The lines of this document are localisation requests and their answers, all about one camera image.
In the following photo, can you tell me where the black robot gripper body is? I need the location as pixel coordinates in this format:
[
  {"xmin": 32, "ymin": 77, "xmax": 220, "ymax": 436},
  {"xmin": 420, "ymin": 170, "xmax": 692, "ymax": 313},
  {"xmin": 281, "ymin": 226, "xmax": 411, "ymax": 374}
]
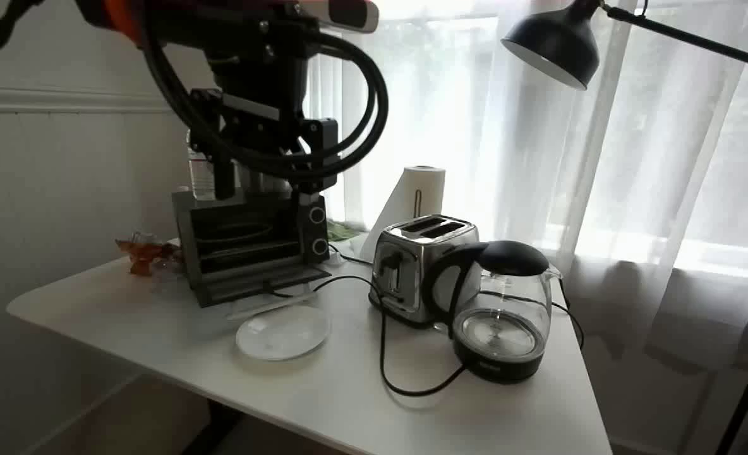
[{"xmin": 208, "ymin": 34, "xmax": 314, "ymax": 172}]

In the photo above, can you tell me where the black toaster oven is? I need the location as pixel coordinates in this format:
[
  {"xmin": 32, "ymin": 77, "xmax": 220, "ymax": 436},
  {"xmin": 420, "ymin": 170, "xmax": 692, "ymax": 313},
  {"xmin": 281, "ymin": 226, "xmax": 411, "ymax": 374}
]
[{"xmin": 170, "ymin": 187, "xmax": 334, "ymax": 312}]

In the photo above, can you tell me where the clear plastic water bottle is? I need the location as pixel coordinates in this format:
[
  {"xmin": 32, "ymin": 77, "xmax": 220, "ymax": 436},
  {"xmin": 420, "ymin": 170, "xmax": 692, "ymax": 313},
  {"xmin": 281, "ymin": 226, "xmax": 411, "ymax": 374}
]
[{"xmin": 186, "ymin": 145, "xmax": 220, "ymax": 202}]

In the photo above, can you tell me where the green cloth item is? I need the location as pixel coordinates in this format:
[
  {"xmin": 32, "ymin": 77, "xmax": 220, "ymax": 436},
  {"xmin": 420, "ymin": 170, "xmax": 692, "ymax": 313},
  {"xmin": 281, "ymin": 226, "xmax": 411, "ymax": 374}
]
[{"xmin": 326, "ymin": 218, "xmax": 368, "ymax": 248}]

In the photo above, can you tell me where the orange leaf decoration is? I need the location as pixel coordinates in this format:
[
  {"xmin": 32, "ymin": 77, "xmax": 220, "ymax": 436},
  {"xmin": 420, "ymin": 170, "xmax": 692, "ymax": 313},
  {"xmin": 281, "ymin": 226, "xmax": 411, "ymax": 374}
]
[{"xmin": 113, "ymin": 234, "xmax": 185, "ymax": 280}]

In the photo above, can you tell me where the silver two-slot toaster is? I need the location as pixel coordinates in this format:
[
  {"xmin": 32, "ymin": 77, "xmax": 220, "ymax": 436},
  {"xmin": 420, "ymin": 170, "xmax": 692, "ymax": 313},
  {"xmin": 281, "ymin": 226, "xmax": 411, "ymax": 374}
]
[{"xmin": 372, "ymin": 213, "xmax": 482, "ymax": 332}]

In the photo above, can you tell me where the glass electric kettle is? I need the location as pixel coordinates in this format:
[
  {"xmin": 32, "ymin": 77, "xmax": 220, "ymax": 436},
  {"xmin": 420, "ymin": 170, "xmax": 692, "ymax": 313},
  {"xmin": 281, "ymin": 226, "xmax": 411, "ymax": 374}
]
[{"xmin": 428, "ymin": 237, "xmax": 563, "ymax": 366}]

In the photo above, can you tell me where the black table leg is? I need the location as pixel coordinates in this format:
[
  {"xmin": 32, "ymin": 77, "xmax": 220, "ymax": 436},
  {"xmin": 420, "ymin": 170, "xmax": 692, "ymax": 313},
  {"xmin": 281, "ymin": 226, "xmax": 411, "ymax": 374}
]
[{"xmin": 180, "ymin": 397, "xmax": 247, "ymax": 455}]

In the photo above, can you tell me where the black floor lamp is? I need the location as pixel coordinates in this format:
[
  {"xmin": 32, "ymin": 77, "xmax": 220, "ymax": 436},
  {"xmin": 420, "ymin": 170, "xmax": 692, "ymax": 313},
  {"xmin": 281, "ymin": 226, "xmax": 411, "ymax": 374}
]
[{"xmin": 500, "ymin": 0, "xmax": 748, "ymax": 455}]

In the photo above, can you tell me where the black kettle base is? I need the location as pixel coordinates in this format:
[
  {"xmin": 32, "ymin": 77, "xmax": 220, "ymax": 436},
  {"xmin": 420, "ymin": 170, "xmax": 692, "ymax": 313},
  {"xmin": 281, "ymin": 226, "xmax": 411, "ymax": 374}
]
[{"xmin": 453, "ymin": 340, "xmax": 551, "ymax": 388}]

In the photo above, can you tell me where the white sheer curtain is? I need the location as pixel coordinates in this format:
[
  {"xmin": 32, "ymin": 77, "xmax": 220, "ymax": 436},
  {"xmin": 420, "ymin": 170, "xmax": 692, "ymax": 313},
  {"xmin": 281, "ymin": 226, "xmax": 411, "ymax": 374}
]
[{"xmin": 306, "ymin": 0, "xmax": 748, "ymax": 376}]

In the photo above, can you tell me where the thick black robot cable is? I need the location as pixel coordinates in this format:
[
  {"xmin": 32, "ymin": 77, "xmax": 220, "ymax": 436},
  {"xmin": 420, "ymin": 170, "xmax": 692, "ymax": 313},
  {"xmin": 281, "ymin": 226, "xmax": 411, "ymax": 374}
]
[{"xmin": 138, "ymin": 16, "xmax": 391, "ymax": 183}]

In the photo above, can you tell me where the thin black oven cord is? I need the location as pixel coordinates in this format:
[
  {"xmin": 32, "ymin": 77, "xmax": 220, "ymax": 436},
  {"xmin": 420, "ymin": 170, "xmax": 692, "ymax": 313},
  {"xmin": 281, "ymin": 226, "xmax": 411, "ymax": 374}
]
[{"xmin": 258, "ymin": 246, "xmax": 378, "ymax": 304}]

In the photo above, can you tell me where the black appliance power cord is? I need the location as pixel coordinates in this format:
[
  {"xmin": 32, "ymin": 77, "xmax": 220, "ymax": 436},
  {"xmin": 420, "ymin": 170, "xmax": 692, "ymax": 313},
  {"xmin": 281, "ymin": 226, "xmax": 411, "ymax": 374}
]
[{"xmin": 376, "ymin": 288, "xmax": 472, "ymax": 399}]

